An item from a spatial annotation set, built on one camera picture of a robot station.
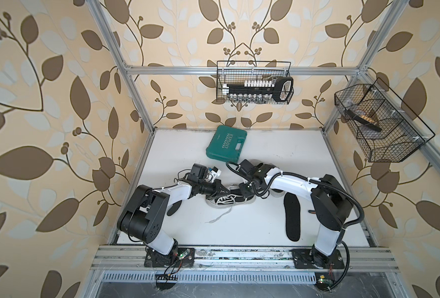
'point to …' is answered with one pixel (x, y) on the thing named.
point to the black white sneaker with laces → (229, 200)
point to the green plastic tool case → (226, 144)
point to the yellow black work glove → (174, 208)
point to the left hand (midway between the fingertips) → (227, 190)
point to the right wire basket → (384, 128)
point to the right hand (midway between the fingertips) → (246, 191)
